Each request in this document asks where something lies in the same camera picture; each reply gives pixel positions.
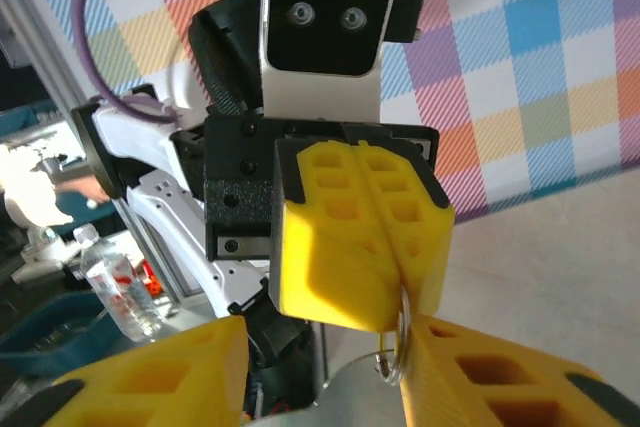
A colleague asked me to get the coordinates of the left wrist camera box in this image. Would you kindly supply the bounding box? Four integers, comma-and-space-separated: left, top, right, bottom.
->
258, 0, 434, 124

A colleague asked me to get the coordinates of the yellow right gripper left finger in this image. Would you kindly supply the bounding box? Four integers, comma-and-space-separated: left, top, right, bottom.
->
29, 316, 250, 427

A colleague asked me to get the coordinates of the teal plastic bin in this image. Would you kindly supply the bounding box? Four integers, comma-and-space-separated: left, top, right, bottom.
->
0, 290, 132, 379

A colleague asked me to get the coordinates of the clear plastic water bottle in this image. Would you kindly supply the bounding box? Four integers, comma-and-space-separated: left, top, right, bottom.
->
72, 222, 165, 344

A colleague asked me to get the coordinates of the person's hand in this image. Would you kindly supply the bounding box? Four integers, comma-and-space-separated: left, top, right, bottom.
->
53, 174, 110, 209

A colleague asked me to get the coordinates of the silver spiral wire keyring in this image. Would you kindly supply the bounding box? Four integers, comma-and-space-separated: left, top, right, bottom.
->
372, 285, 415, 389

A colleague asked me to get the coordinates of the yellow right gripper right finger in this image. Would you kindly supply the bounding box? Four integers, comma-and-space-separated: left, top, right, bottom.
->
398, 314, 637, 427

